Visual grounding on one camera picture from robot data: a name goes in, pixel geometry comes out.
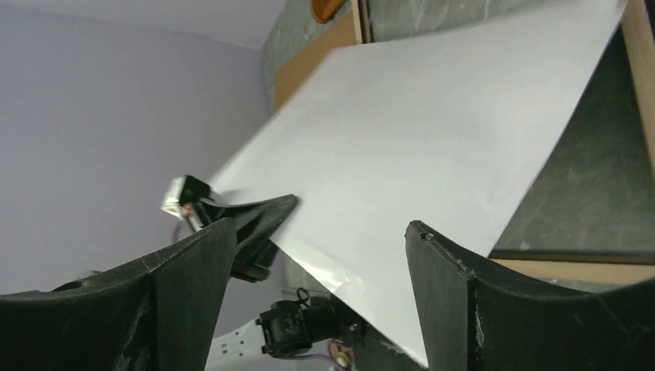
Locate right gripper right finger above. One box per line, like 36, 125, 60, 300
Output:
405, 220, 654, 370

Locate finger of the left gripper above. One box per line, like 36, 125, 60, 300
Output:
196, 194, 299, 283

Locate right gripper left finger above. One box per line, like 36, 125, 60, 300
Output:
1, 219, 236, 370

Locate brown cardboard backing board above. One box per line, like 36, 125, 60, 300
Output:
273, 11, 361, 112

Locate picture frame black and gold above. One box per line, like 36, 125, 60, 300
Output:
353, 0, 655, 293

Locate white photo paper sheet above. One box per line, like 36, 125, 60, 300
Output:
211, 1, 626, 366

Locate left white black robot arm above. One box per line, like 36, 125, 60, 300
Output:
185, 195, 365, 370

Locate orange wooden shelf rack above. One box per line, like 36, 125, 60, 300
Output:
310, 0, 345, 24

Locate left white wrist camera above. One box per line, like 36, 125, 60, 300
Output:
160, 175, 216, 233

